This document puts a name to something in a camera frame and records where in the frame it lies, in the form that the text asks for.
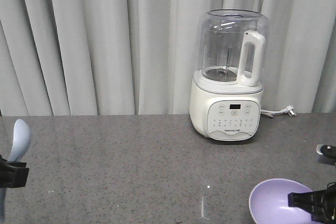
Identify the pale blue plastic spoon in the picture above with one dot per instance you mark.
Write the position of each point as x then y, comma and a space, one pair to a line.
21, 141

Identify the purple plastic bowl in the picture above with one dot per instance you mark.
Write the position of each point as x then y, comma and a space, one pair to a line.
268, 202

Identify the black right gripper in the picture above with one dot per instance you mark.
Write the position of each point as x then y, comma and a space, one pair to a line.
320, 204

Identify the white pleated curtain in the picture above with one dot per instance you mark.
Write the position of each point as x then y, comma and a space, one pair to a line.
107, 57

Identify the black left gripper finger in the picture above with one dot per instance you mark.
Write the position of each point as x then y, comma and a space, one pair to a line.
13, 174

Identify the white blender with clear jar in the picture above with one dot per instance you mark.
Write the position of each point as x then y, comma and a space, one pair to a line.
227, 86

